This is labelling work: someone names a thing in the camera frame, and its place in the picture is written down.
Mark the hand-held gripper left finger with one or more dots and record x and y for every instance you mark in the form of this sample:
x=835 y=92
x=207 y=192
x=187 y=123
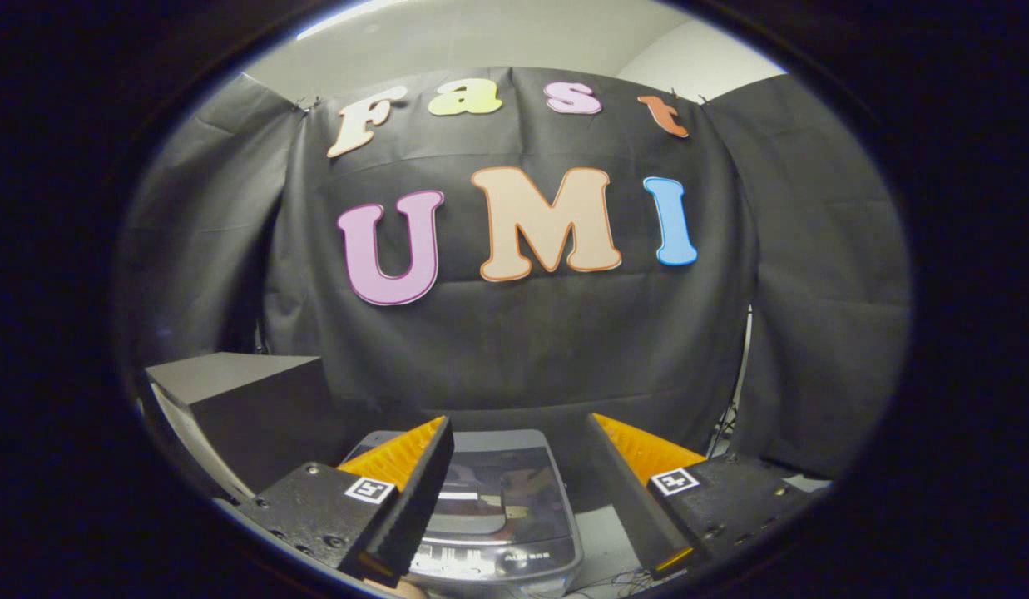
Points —
x=414 y=499

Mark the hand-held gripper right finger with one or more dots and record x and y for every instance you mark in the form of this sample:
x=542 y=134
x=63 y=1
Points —
x=622 y=499

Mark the grey washing machine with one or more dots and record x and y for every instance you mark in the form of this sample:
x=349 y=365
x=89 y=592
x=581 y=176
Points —
x=531 y=567

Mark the person's leg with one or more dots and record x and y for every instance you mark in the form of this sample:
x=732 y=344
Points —
x=398 y=591

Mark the metal light stand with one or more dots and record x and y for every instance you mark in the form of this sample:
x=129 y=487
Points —
x=737 y=383

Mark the black backdrop cloth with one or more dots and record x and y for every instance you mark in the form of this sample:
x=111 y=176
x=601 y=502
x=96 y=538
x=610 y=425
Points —
x=522 y=349

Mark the black and white cabinet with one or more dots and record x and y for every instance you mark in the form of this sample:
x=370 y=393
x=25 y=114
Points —
x=256 y=408

